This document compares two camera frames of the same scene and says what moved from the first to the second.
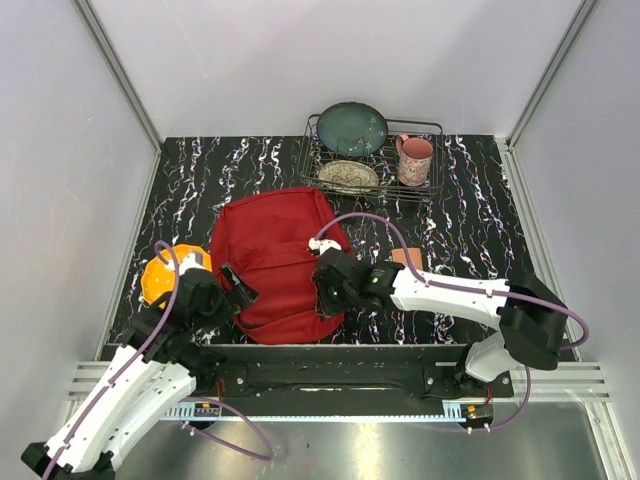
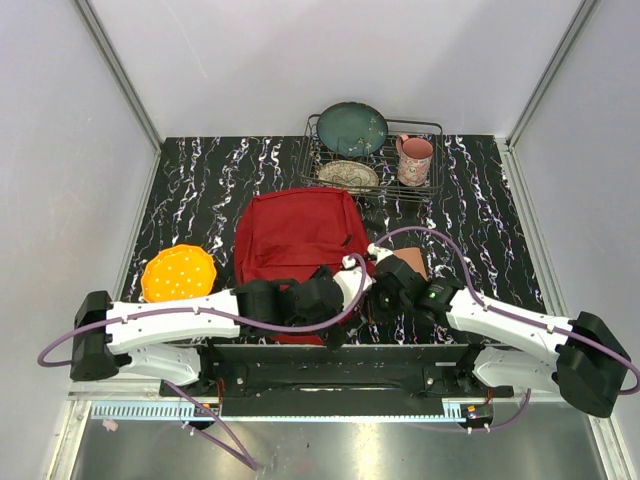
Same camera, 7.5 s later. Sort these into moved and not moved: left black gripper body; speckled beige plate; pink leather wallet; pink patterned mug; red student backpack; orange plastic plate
Moved: red student backpack; left black gripper body
Not moved: orange plastic plate; pink leather wallet; speckled beige plate; pink patterned mug
